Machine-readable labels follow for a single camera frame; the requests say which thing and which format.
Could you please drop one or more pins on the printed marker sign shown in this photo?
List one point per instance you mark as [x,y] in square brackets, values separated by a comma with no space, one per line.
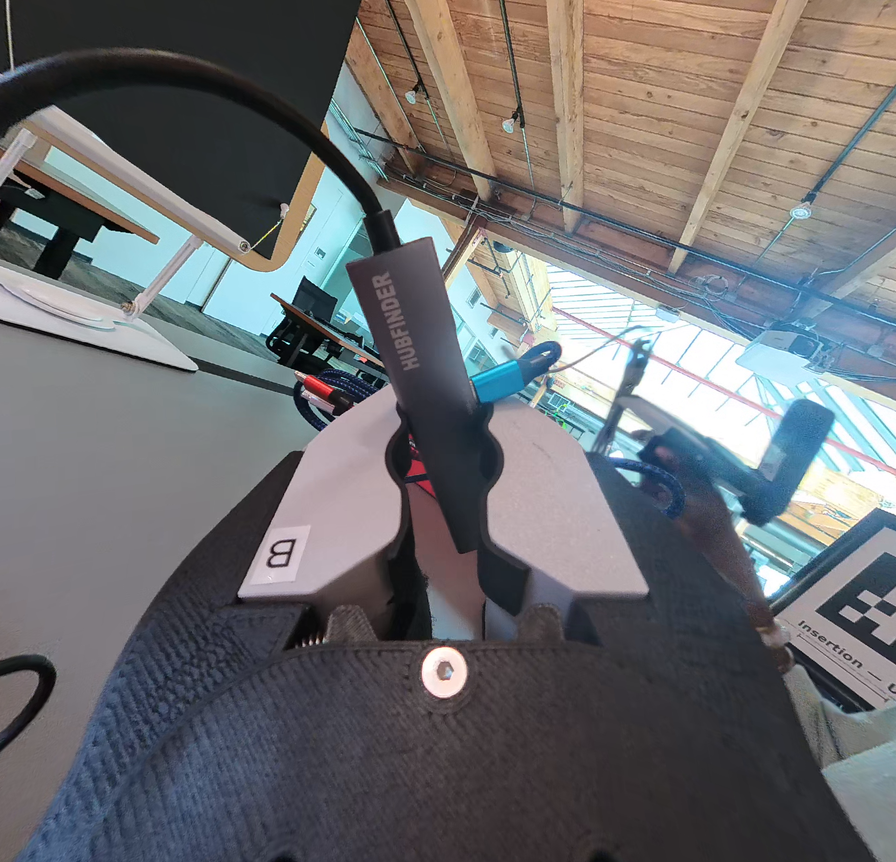
[819,620]

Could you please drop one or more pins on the wooden backing board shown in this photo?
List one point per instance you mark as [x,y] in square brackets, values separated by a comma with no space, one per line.
[315,190]

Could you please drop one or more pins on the white ceiling projector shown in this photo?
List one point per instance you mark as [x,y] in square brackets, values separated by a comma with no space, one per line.
[777,354]

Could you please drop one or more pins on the black panel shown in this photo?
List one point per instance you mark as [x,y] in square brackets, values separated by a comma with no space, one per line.
[210,8]

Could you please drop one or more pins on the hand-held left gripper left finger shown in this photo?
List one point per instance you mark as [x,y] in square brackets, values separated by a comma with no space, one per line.
[329,505]

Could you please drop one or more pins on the grey usb hub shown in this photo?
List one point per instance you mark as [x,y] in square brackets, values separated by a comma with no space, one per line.
[420,386]

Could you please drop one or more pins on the white ceiling sensor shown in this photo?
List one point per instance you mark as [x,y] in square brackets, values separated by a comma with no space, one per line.
[801,211]

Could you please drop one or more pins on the black office chair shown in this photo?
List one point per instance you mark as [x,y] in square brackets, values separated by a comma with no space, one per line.
[308,302]

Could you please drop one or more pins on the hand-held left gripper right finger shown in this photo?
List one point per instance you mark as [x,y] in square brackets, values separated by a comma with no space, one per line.
[560,519]

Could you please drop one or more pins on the wooden desk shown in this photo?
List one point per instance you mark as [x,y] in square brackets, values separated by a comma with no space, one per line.
[84,204]

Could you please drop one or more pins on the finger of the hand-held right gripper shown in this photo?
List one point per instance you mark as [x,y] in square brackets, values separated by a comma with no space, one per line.
[647,414]

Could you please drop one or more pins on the person's right forearm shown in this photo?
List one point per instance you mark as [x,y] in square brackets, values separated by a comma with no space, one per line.
[728,561]

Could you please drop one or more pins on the long office desk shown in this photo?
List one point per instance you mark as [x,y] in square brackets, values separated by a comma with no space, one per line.
[329,330]

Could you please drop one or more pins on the white stand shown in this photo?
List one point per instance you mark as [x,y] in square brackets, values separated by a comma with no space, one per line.
[70,316]

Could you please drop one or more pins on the person's pale shirt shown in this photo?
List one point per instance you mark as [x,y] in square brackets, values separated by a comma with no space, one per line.
[861,792]

